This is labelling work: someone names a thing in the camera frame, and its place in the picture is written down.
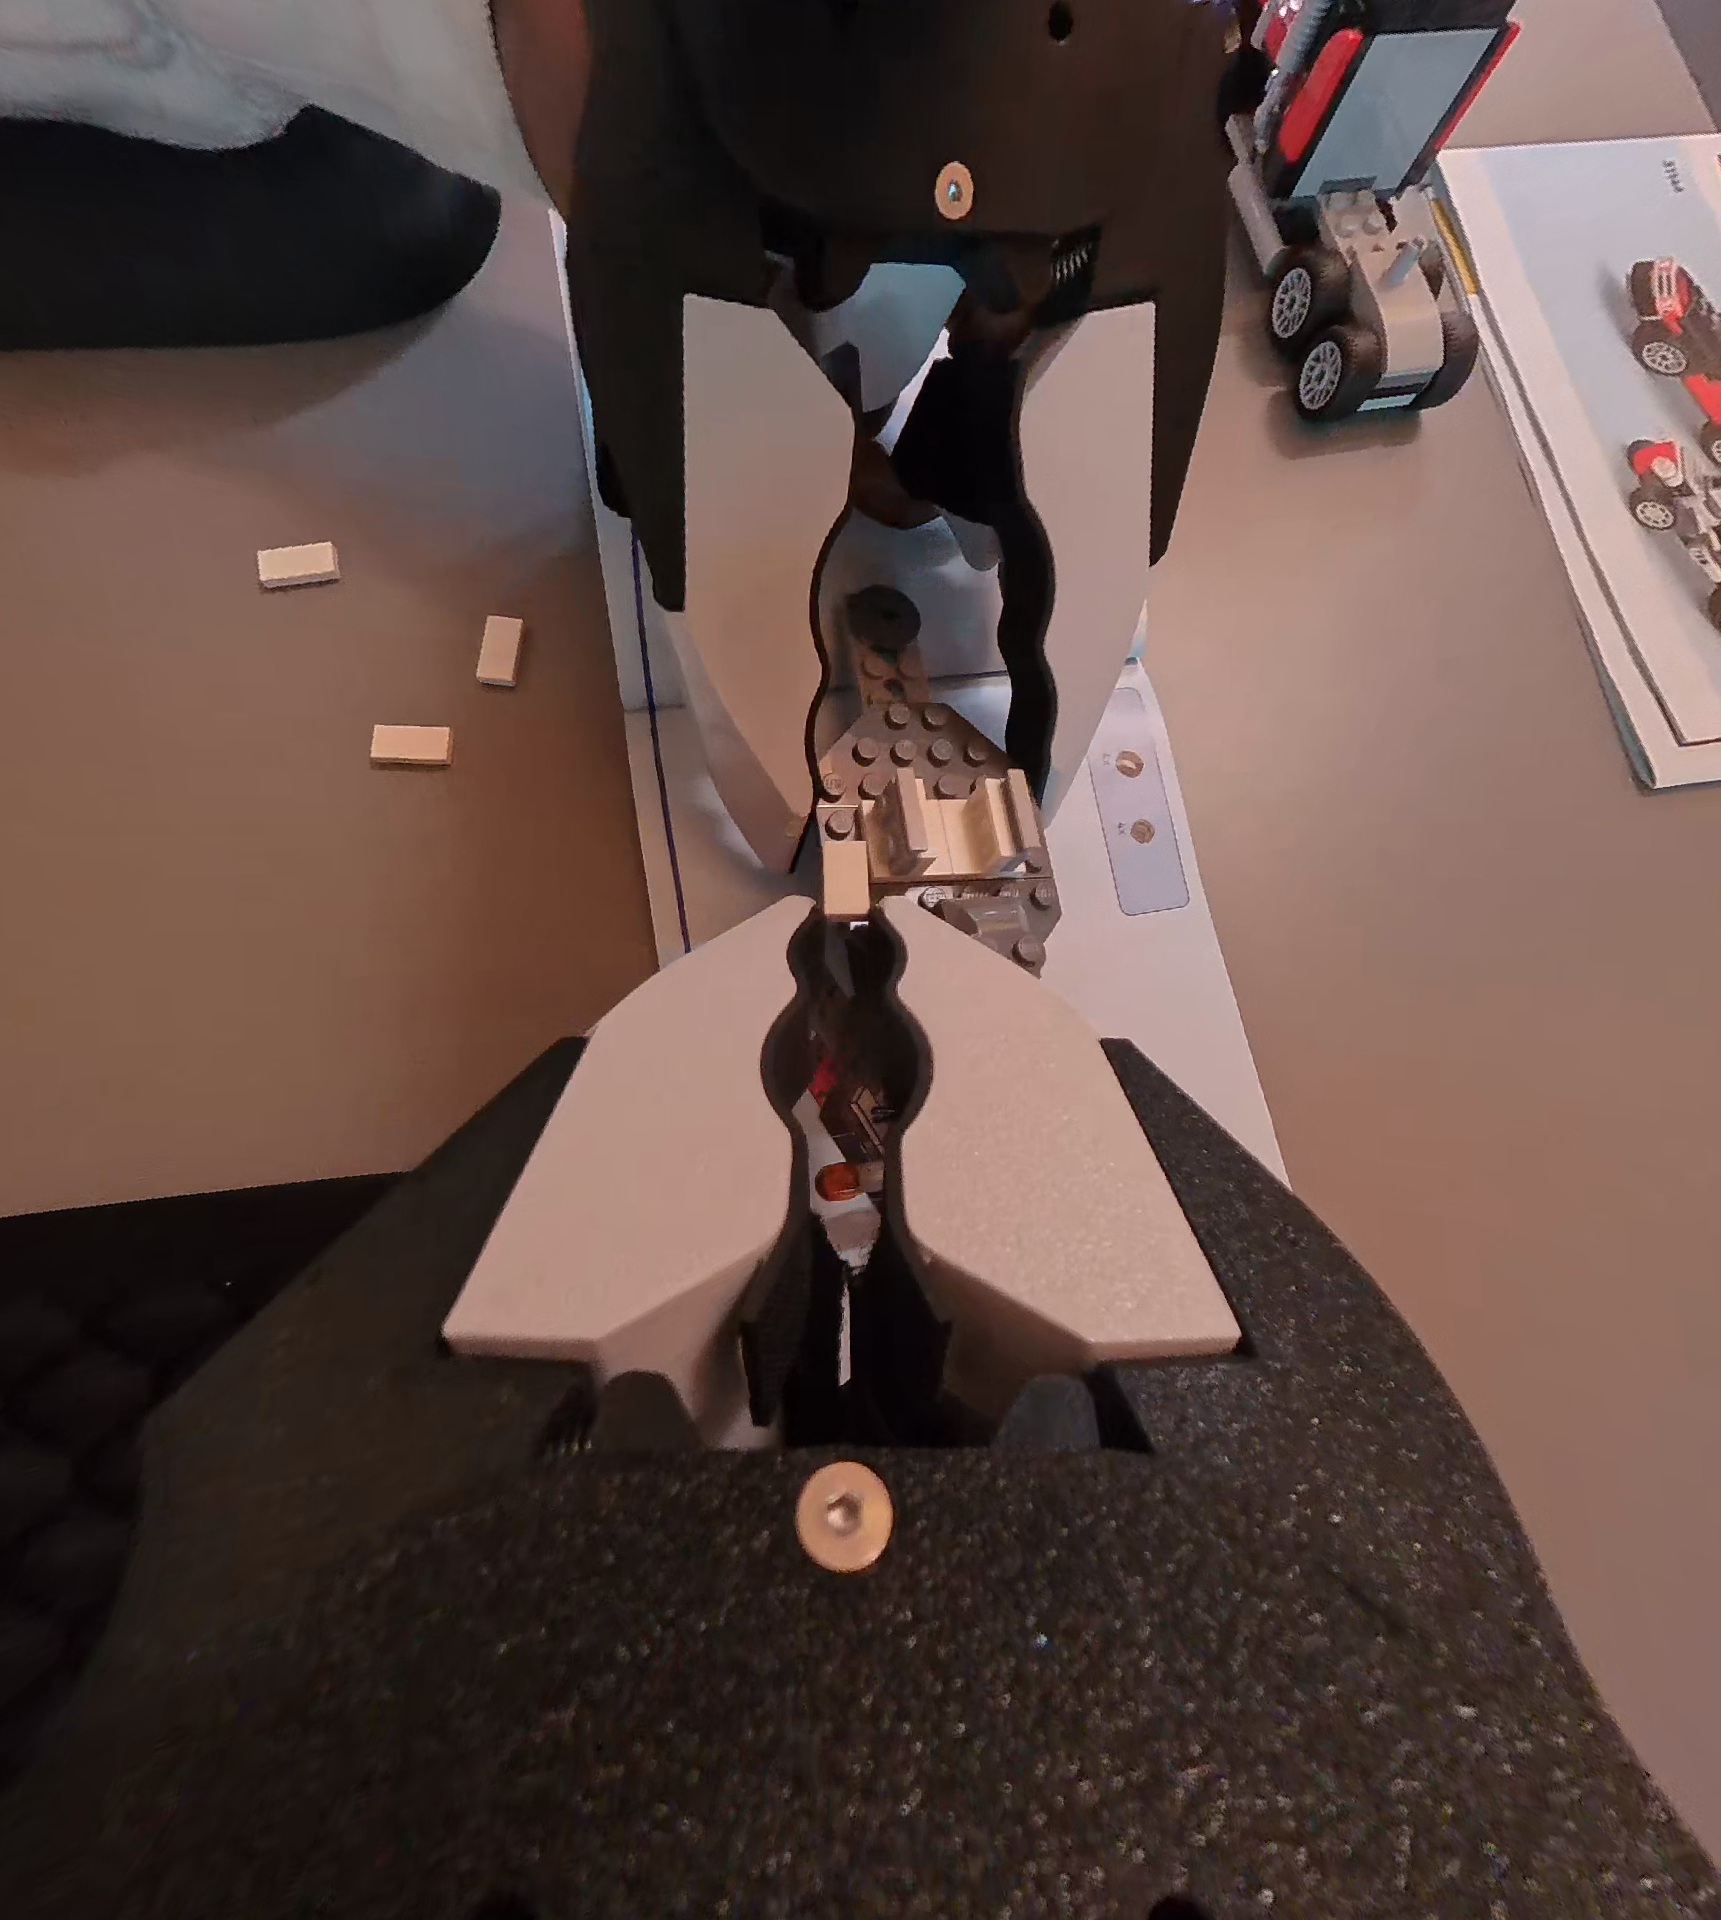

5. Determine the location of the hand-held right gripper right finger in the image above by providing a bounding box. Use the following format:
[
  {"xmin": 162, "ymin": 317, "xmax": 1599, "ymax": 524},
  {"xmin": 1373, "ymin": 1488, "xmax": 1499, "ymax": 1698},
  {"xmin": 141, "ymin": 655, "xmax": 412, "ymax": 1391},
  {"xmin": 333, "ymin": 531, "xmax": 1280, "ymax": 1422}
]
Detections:
[{"xmin": 875, "ymin": 900, "xmax": 1245, "ymax": 1447}]

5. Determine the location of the light blue instruction booklet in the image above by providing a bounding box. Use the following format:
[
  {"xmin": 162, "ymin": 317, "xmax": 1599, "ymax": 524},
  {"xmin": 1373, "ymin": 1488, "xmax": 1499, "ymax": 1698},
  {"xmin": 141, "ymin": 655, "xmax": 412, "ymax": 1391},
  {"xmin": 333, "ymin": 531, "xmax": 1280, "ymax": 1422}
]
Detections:
[{"xmin": 1461, "ymin": 241, "xmax": 1721, "ymax": 792}]

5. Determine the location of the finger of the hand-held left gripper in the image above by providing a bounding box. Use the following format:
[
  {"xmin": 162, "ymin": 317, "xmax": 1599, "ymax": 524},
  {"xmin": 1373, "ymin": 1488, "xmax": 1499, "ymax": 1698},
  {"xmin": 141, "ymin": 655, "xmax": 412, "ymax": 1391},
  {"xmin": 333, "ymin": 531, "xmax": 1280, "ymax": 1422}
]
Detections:
[
  {"xmin": 680, "ymin": 288, "xmax": 869, "ymax": 876},
  {"xmin": 999, "ymin": 301, "xmax": 1158, "ymax": 804}
]

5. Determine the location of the black quilted cushion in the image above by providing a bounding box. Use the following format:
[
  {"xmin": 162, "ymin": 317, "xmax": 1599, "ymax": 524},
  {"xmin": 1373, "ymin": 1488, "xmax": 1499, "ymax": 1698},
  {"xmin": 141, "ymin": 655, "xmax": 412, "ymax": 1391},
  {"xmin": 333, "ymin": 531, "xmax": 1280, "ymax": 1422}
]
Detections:
[{"xmin": 0, "ymin": 103, "xmax": 504, "ymax": 356}]

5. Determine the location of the white jacket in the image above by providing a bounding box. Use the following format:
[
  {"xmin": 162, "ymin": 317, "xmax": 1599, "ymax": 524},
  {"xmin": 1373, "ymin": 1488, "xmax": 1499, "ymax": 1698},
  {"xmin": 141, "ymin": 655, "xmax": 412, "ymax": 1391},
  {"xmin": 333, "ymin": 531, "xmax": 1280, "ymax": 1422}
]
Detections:
[{"xmin": 0, "ymin": 0, "xmax": 503, "ymax": 156}]

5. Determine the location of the white instruction booklet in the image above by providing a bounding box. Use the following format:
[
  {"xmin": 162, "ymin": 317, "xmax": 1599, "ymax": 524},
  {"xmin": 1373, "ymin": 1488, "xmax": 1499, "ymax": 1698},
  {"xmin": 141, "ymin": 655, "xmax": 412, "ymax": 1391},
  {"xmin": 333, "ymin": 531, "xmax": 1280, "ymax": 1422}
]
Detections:
[{"xmin": 548, "ymin": 211, "xmax": 1290, "ymax": 1189}]

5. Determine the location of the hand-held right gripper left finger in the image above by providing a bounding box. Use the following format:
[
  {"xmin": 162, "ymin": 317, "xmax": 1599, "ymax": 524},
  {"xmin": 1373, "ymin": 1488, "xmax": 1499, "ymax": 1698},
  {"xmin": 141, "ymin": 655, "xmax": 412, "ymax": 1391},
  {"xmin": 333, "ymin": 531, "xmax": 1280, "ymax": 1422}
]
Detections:
[{"xmin": 441, "ymin": 897, "xmax": 825, "ymax": 1454}]

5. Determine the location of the red grey lego truck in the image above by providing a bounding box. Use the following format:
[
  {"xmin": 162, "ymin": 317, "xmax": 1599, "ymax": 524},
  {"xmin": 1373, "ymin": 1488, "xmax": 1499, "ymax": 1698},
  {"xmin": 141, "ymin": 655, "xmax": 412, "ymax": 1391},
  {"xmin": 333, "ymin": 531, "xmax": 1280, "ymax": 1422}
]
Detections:
[{"xmin": 1222, "ymin": 0, "xmax": 1525, "ymax": 427}]

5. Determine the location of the car cover instruction booklet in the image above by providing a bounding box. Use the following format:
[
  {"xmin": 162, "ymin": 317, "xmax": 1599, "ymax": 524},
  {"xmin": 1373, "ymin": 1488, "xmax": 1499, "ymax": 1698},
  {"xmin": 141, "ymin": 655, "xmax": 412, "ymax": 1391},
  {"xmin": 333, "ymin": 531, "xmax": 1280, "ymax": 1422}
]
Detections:
[{"xmin": 1437, "ymin": 132, "xmax": 1721, "ymax": 748}]

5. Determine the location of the grey lego assembly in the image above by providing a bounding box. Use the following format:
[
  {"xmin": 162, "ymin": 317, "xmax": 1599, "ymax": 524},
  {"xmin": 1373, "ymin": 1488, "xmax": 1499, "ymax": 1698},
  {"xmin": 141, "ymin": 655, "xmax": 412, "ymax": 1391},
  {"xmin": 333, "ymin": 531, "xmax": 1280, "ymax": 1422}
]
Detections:
[{"xmin": 812, "ymin": 584, "xmax": 1068, "ymax": 979}]

